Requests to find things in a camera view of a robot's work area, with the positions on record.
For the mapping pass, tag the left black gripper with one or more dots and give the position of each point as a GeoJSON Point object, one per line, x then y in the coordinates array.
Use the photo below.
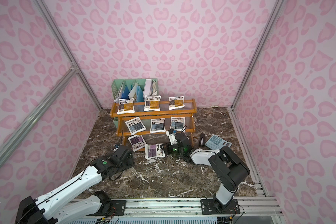
{"type": "Point", "coordinates": [128, 157]}

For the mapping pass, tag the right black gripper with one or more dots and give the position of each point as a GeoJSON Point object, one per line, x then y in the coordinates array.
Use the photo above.
{"type": "Point", "coordinates": [171, 148]}

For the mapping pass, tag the purple coffee bag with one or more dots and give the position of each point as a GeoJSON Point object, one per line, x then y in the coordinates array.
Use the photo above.
{"type": "Point", "coordinates": [154, 151]}
{"type": "Point", "coordinates": [137, 142]}

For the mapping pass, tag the blue coffee bag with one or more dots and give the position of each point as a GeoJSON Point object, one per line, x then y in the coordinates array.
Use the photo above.
{"type": "Point", "coordinates": [178, 123]}
{"type": "Point", "coordinates": [135, 125]}
{"type": "Point", "coordinates": [157, 126]}

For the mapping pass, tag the blue coffee bag front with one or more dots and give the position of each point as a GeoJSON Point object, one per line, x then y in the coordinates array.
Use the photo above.
{"type": "Point", "coordinates": [135, 125]}

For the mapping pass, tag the yellow coffee bag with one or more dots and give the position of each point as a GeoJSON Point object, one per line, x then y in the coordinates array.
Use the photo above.
{"type": "Point", "coordinates": [176, 102]}
{"type": "Point", "coordinates": [152, 103]}
{"type": "Point", "coordinates": [126, 106]}

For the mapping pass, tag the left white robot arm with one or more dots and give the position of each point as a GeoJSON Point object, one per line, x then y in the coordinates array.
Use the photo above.
{"type": "Point", "coordinates": [72, 184]}

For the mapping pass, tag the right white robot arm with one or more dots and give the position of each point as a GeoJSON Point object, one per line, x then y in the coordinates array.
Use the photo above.
{"type": "Point", "coordinates": [229, 168]}

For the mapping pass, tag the orange three-tier shelf rack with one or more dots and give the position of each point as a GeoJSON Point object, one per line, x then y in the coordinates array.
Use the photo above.
{"type": "Point", "coordinates": [188, 112]}

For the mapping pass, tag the black binder clip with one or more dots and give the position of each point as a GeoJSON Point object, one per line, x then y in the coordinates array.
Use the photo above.
{"type": "Point", "coordinates": [202, 140]}

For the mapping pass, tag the grey desk calculator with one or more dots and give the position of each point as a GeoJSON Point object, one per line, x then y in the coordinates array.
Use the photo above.
{"type": "Point", "coordinates": [216, 143]}

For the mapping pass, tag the white book in organizer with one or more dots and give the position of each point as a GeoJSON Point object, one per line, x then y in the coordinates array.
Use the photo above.
{"type": "Point", "coordinates": [148, 88]}

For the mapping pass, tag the green desktop file organizer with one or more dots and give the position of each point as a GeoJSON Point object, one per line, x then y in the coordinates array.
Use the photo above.
{"type": "Point", "coordinates": [121, 89]}

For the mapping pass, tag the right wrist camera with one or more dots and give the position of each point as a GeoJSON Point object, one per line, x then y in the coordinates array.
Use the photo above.
{"type": "Point", "coordinates": [171, 133]}

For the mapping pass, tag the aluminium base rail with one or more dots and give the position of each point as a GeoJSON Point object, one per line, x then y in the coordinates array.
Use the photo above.
{"type": "Point", "coordinates": [158, 207]}

